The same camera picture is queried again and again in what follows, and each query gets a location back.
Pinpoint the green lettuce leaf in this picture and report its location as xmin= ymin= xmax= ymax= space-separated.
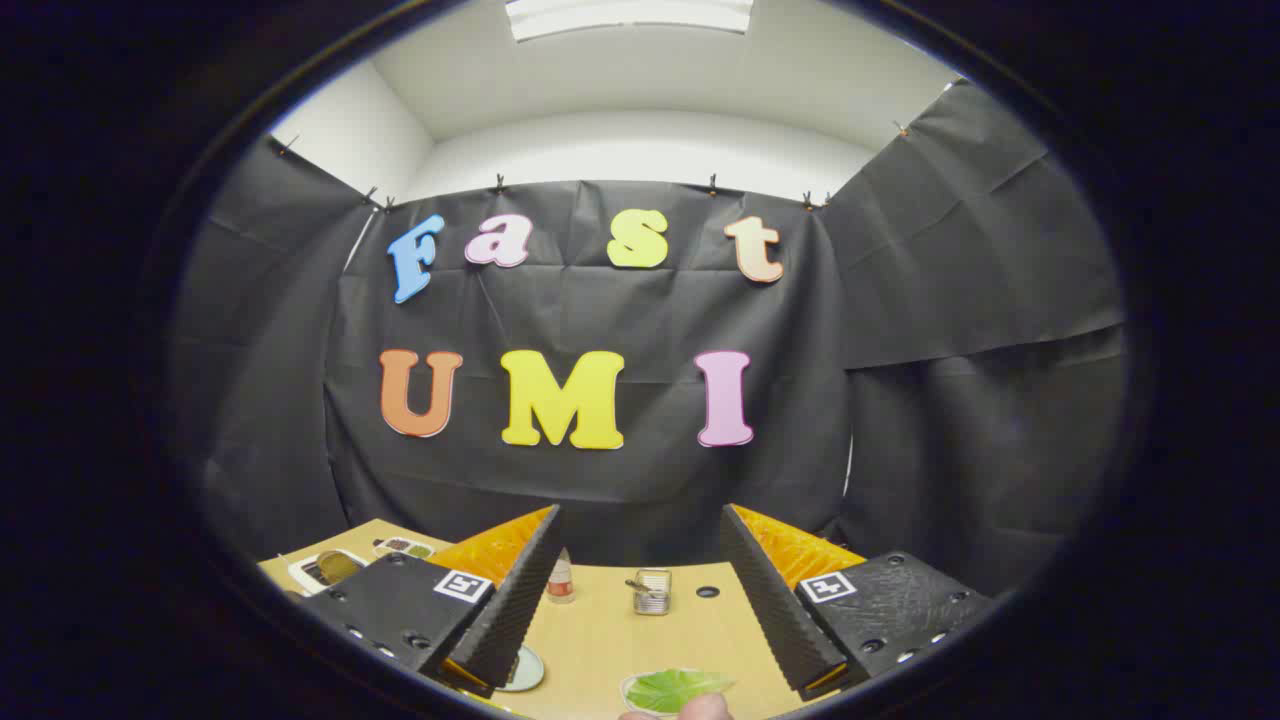
xmin=625 ymin=668 xmax=736 ymax=716

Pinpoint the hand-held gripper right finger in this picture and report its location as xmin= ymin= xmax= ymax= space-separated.
xmin=720 ymin=503 xmax=998 ymax=702

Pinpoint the ceiling light panel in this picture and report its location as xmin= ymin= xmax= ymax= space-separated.
xmin=505 ymin=0 xmax=756 ymax=43

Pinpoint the light green round plate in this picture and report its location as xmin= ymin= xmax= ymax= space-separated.
xmin=497 ymin=644 xmax=547 ymax=694

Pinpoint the metal wire utensil holder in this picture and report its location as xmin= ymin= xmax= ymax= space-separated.
xmin=626 ymin=568 xmax=673 ymax=617

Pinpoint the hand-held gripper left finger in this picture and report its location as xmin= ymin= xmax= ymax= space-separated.
xmin=298 ymin=504 xmax=564 ymax=699

